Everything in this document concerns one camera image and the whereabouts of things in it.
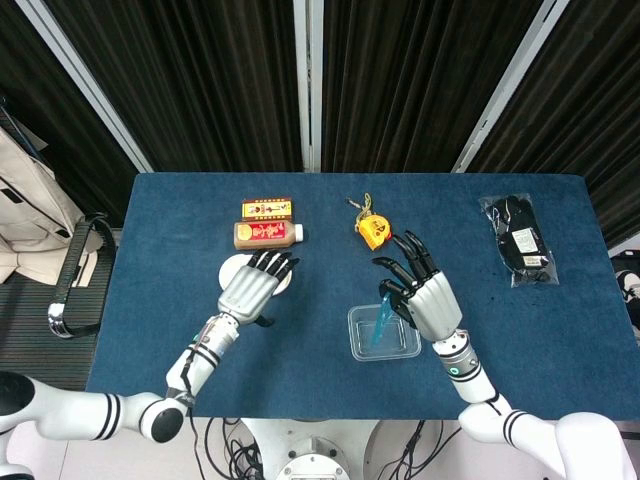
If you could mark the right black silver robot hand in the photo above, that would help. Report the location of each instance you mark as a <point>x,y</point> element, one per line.
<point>435,305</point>

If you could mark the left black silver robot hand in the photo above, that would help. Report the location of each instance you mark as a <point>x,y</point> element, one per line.
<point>245,292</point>

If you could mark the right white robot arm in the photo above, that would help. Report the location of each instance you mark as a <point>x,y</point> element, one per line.
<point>470,380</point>

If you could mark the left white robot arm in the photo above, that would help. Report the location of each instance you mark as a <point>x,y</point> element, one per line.
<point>195,365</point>

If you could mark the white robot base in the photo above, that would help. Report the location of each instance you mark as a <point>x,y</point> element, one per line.
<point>312,450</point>

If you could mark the red yellow printed box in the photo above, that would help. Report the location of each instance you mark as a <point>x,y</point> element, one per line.
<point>267,208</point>

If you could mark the white oval plastic board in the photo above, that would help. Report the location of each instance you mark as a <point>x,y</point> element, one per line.
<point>230,267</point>

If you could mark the brown bottle red label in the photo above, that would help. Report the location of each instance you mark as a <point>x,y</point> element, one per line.
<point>265,236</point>

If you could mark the blue felt table mat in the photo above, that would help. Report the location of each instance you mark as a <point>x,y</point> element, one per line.
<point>300,360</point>

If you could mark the yellow tape measure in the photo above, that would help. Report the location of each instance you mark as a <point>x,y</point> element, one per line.
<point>372,232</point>

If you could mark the black gloves in plastic bag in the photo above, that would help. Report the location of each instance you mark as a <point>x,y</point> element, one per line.
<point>520,240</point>

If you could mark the black chair armrest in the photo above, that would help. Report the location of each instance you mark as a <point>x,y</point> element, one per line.
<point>75,250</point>

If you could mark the black and white bag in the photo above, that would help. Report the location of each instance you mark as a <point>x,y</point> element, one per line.
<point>627,280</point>

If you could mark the black pleated curtain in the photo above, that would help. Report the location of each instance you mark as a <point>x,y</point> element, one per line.
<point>590,100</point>
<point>200,80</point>
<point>40,100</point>
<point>410,80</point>

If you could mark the beige fabric bag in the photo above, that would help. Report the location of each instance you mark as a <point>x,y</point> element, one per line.
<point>30,210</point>

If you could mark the white frame post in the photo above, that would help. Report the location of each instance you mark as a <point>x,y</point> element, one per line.
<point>505,95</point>
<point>90,85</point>
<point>307,85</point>

